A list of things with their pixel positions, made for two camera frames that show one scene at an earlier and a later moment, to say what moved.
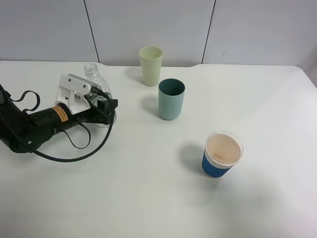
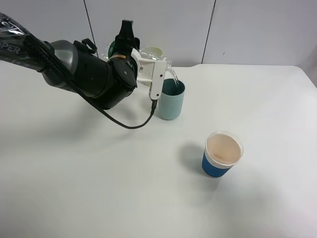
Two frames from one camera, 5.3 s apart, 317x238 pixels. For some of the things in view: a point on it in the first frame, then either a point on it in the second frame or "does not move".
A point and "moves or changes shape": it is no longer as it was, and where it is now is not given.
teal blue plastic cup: [171, 92] does not move
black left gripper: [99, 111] → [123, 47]
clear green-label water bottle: [100, 88] moves or changes shape
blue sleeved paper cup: [223, 149] does not move
